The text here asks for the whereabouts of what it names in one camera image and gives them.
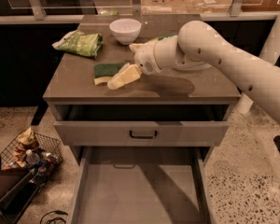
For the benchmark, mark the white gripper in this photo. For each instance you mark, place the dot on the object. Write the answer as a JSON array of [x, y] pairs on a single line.
[[145, 59]]

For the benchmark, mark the green and yellow sponge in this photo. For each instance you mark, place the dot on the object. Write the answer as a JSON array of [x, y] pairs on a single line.
[[103, 72]]

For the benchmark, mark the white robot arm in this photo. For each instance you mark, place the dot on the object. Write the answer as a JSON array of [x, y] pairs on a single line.
[[197, 43]]

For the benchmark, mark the grey drawer cabinet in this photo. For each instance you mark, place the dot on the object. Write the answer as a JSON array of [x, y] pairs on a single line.
[[72, 83]]

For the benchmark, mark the grey top drawer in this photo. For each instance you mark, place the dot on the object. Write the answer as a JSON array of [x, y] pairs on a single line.
[[143, 125]]

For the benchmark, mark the grey open middle drawer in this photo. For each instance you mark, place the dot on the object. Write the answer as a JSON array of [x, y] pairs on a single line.
[[141, 185]]

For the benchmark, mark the white ceramic bowl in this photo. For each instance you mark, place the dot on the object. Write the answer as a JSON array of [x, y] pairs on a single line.
[[125, 31]]

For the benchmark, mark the green chip bag right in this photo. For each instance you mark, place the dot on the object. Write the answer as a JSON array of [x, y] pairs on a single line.
[[160, 38]]

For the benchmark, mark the green chip bag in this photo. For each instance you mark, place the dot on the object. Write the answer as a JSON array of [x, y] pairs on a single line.
[[79, 43], [160, 38]]

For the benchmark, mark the green chip bag left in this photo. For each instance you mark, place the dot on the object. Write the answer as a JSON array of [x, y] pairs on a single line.
[[79, 43]]

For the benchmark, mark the plastic bottle in basket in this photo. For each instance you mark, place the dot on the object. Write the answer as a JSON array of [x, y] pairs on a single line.
[[32, 158]]

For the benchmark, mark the dark bin lower left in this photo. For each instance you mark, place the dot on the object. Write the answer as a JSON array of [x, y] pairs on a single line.
[[16, 192]]

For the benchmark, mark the wire basket with trash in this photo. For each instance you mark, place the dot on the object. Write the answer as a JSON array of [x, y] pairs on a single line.
[[35, 152]]

